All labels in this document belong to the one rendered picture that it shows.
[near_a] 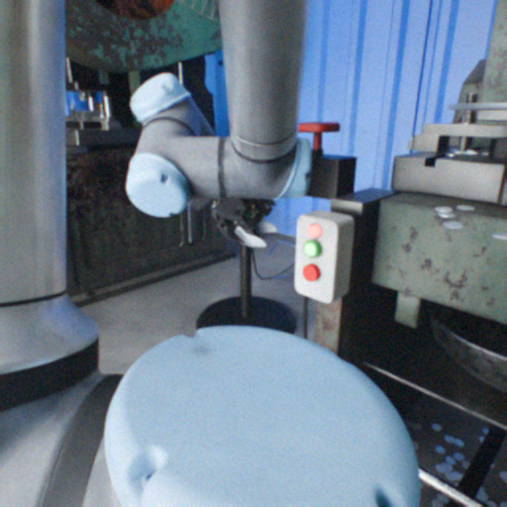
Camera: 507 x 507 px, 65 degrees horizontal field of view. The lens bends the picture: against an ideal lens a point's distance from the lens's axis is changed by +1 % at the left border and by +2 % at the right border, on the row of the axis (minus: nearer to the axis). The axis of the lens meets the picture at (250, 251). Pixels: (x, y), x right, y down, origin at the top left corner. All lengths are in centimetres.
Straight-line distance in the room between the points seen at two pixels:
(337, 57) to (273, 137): 194
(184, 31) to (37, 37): 159
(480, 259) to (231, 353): 51
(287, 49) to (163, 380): 29
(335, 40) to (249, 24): 202
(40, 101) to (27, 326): 9
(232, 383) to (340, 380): 5
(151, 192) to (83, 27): 115
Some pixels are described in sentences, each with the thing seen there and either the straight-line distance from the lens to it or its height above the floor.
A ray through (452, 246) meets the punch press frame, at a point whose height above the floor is 59.
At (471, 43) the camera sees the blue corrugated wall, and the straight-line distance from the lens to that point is 207.
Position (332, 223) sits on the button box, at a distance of 60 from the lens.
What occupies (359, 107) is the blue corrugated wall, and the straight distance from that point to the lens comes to 225.
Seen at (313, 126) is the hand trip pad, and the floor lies 76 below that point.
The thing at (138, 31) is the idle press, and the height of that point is 104.
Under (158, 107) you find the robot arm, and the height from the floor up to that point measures 78.
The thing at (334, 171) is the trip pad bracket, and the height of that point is 68.
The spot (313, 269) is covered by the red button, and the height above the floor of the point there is 55.
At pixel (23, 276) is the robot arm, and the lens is 18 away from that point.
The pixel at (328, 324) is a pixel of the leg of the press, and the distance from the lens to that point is 72.
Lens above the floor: 78
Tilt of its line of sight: 20 degrees down
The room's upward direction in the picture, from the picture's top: straight up
